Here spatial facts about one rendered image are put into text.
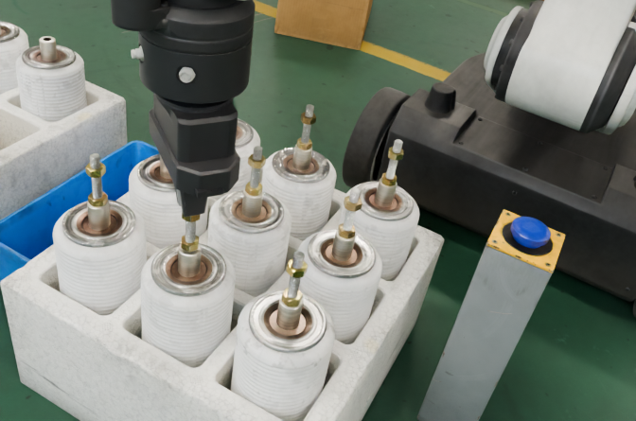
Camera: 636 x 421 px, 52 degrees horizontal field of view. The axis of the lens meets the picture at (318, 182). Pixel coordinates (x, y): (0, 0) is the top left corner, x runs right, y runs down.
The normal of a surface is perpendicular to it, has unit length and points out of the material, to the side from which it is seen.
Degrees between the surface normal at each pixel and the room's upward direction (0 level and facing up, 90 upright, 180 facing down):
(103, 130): 90
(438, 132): 45
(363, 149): 73
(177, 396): 90
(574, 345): 0
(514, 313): 90
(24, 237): 88
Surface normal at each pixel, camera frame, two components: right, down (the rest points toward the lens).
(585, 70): -0.40, 0.11
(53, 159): 0.87, 0.39
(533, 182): -0.26, -0.22
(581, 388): 0.14, -0.79
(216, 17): 0.43, -0.14
